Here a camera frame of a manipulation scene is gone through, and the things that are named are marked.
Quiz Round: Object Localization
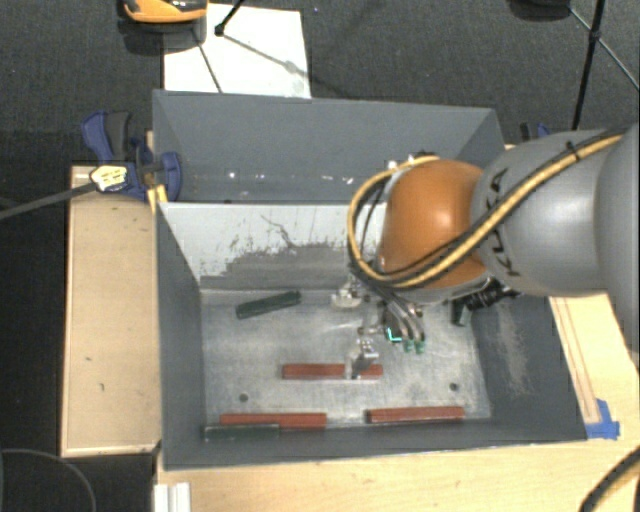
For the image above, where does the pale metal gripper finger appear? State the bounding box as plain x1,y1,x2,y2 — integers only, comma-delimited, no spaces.
329,285,362,310
346,338,381,381

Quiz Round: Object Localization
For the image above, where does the red-brown flat block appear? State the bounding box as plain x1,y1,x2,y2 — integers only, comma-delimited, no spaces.
218,411,329,432
280,362,385,382
364,405,467,425

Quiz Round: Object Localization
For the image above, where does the dark green flat block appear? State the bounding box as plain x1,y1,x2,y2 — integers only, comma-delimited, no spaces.
201,423,282,443
234,289,303,321

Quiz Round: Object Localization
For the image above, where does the grey metal bin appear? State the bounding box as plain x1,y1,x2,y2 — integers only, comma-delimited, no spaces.
151,89,589,472

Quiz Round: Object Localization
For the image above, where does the pale wood board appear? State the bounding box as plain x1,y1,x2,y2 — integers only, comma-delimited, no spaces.
59,164,164,459

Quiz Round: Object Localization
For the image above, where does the black cylinder on white bracket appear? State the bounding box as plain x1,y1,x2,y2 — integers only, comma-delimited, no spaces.
451,277,522,327

